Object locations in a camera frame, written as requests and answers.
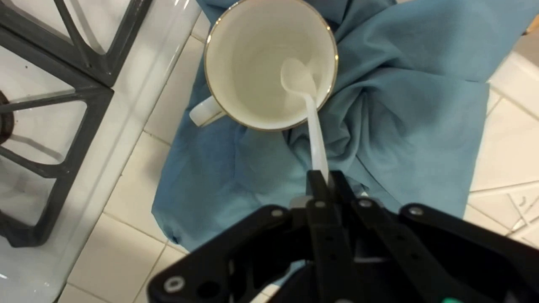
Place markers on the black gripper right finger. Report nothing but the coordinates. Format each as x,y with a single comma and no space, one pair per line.
438,253

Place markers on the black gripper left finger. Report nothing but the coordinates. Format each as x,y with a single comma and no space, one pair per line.
246,253

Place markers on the white plastic spoon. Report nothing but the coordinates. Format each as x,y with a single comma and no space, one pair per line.
315,135

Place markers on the white ceramic cup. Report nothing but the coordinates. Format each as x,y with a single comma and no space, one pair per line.
263,61

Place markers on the blue cloth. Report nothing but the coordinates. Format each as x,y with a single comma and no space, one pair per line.
405,112

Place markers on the white gas stove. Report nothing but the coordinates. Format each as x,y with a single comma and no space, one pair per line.
135,95

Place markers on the black cast iron stove grate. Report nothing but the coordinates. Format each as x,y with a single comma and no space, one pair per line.
85,102

